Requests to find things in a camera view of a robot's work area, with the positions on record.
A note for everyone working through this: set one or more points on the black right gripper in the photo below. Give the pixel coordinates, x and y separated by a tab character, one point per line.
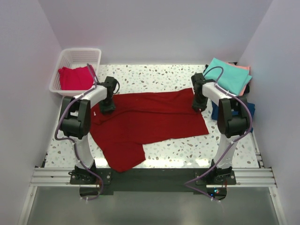
202	106

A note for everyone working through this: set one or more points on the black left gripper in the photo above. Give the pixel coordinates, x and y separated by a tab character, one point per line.
110	108

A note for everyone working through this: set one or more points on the dark red t-shirt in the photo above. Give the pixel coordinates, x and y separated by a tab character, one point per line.
143	118

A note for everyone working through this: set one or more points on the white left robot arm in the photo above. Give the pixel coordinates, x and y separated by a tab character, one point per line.
75	123

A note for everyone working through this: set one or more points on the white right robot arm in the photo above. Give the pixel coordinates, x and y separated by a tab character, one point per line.
221	164

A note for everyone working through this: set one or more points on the navy blue folded t-shirt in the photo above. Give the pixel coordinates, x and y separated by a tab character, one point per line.
214	112

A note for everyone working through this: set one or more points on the magenta t-shirt in basket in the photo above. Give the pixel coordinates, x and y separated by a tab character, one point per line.
75	79

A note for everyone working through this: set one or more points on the teal folded t-shirt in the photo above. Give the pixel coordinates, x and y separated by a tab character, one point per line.
227	77

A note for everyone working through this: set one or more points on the pink folded t-shirt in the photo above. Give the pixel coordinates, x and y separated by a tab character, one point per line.
235	79

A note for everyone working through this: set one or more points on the white plastic laundry basket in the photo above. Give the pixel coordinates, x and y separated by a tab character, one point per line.
74	58

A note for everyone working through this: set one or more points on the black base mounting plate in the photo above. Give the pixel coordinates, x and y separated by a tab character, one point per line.
196	185

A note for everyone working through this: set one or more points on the aluminium frame rail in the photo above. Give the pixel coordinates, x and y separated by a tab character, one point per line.
240	177

